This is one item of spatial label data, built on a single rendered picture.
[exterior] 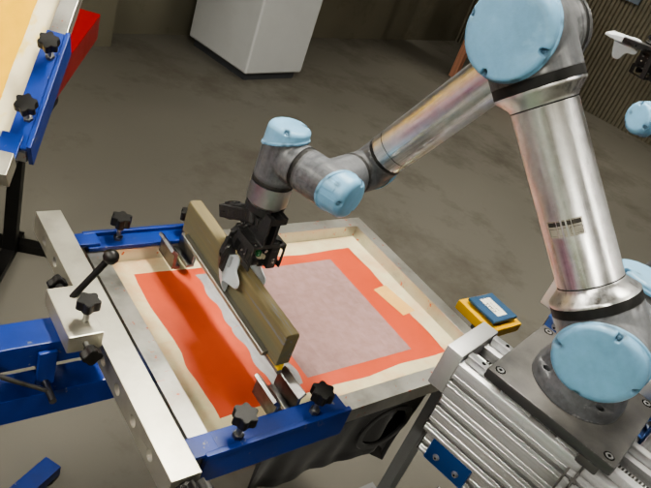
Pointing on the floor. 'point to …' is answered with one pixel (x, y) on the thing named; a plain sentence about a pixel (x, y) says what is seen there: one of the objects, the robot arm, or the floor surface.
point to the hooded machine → (256, 35)
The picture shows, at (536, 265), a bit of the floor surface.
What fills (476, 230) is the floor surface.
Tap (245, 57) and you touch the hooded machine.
